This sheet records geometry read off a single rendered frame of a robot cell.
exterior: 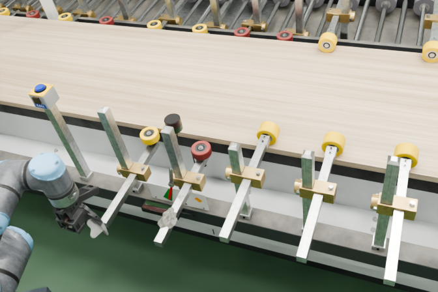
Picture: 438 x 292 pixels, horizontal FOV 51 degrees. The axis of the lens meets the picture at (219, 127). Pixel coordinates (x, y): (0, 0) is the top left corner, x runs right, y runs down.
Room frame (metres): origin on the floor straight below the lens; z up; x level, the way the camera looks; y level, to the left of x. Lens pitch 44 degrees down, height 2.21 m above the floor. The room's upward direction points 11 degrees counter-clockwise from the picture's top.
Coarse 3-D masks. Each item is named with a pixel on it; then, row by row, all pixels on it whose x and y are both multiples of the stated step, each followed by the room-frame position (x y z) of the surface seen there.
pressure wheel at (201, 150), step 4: (196, 144) 1.30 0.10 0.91; (200, 144) 1.30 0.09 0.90; (204, 144) 1.29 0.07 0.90; (208, 144) 1.28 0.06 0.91; (192, 148) 1.28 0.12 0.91; (196, 148) 1.28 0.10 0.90; (200, 148) 1.27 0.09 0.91; (204, 148) 1.27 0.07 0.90; (208, 148) 1.26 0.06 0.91; (192, 152) 1.26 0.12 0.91; (196, 152) 1.25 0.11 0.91; (200, 152) 1.25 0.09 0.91; (204, 152) 1.25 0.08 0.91; (208, 152) 1.25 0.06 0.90; (196, 156) 1.24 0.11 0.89; (200, 156) 1.24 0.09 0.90; (204, 156) 1.24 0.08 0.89; (208, 156) 1.24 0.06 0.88
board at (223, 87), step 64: (0, 64) 2.21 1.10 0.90; (64, 64) 2.08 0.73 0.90; (128, 64) 1.96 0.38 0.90; (192, 64) 1.85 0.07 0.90; (256, 64) 1.75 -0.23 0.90; (320, 64) 1.65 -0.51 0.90; (384, 64) 1.56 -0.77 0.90; (192, 128) 1.40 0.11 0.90; (256, 128) 1.32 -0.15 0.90; (320, 128) 1.25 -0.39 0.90; (384, 128) 1.19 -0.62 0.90
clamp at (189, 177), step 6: (186, 174) 1.18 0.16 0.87; (192, 174) 1.18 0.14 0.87; (198, 174) 1.17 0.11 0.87; (174, 180) 1.17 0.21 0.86; (180, 180) 1.16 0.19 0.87; (186, 180) 1.15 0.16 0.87; (192, 180) 1.15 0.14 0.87; (204, 180) 1.16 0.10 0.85; (180, 186) 1.17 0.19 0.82; (192, 186) 1.14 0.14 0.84; (198, 186) 1.13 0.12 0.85
